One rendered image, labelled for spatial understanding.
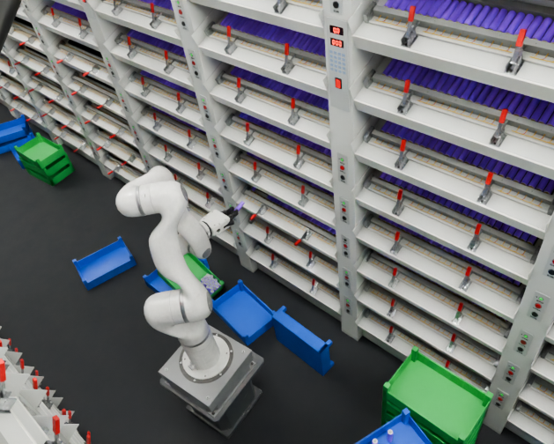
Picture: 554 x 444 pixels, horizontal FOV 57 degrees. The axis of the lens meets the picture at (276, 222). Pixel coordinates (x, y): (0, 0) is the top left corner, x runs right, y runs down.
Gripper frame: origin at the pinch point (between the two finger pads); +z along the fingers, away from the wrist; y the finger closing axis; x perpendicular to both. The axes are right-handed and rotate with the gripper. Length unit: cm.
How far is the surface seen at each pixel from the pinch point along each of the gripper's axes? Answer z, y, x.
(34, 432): -110, -68, -47
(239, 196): 16.3, 13.2, 6.2
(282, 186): 15.3, -15.7, -13.1
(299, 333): -2, -42, 45
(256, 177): 12.4, -3.6, -13.7
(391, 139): 11, -66, -56
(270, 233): 21.0, -2.5, 23.9
